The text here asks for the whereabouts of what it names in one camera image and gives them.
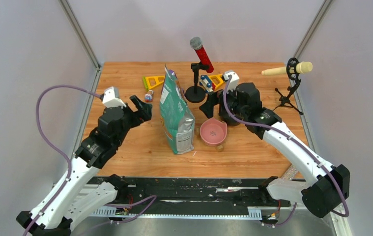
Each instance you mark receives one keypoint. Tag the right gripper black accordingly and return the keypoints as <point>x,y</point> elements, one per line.
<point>214,98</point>

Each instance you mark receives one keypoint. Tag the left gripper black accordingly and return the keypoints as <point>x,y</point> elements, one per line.
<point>144,114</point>

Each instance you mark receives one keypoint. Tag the green pet food bag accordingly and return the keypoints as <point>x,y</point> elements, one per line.
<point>177,119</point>

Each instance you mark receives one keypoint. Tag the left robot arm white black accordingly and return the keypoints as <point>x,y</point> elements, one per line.
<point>60,213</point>

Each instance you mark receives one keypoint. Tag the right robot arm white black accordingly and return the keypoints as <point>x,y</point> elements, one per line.
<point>326,186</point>

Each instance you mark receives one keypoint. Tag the pink cat-ear pet bowl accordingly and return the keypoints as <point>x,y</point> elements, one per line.
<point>213,132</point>

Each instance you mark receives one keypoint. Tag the small toy figure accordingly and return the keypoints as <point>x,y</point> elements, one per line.
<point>149,96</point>

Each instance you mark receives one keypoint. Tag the yellow orange toy triangle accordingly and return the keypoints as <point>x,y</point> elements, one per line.
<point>217,81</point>

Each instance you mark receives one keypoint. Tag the blue white toy car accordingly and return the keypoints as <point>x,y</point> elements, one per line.
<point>206,83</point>

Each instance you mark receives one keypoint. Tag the black round-base mic stand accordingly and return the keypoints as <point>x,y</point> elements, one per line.
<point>196,94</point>

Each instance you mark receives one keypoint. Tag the yellow green toy triangle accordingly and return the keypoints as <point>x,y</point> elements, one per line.
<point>151,82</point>

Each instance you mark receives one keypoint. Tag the small wooden block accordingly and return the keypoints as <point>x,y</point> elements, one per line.
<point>219,148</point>

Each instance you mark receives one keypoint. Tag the red glitter microphone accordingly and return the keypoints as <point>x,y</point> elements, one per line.
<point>197,45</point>

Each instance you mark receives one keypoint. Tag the cream microphone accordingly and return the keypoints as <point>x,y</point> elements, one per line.
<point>299,68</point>

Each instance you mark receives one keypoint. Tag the silver glitter microphone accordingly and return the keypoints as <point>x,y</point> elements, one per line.
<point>290,173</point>

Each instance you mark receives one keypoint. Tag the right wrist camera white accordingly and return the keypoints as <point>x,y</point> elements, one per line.
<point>232,79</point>

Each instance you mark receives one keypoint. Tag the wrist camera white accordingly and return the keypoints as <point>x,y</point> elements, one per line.
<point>112,99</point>
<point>232,79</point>

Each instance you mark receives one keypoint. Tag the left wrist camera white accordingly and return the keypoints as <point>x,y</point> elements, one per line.
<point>112,99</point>

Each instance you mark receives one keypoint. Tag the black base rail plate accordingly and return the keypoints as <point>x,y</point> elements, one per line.
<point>199,196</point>

